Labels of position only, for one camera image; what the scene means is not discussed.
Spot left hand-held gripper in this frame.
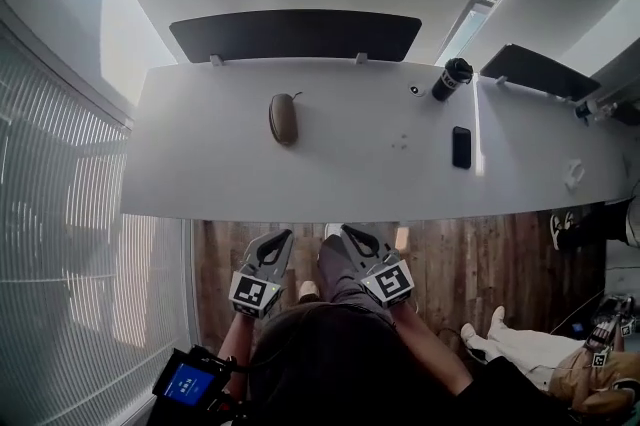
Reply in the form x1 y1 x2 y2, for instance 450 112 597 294
228 228 296 320

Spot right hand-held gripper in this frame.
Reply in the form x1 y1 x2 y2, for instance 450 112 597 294
340 222 417 311

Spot brown glasses case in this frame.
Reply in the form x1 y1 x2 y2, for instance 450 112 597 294
268 89 304 147

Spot person's left forearm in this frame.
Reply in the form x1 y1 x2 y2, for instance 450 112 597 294
216 312 257 396

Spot person's right forearm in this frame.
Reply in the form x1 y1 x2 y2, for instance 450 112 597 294
389 305 475 399

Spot person's right leg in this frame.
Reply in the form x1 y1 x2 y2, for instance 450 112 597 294
316 235 387 311

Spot white desk leg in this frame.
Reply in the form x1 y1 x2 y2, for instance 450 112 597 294
394 219 413 250

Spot person's left white shoe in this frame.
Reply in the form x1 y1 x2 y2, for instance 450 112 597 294
298 280 322 303

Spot person's black top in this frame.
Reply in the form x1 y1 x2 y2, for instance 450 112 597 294
246 302 572 426

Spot black smartphone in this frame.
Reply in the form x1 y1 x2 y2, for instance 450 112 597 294
451 125 473 171

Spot black device with blue screen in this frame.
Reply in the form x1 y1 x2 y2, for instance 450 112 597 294
151 345 239 411

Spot black tumbler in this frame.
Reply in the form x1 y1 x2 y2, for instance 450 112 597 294
430 56 475 103

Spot white window blinds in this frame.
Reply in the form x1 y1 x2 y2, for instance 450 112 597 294
0 19 195 418

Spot small white object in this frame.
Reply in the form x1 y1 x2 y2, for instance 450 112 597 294
564 158 587 191

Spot black desk divider panel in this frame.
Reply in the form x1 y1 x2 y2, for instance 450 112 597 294
479 43 603 103
168 9 423 65

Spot small dark bottle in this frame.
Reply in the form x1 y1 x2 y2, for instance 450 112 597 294
574 98 619 122

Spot black bag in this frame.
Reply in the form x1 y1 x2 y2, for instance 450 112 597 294
616 102 640 127

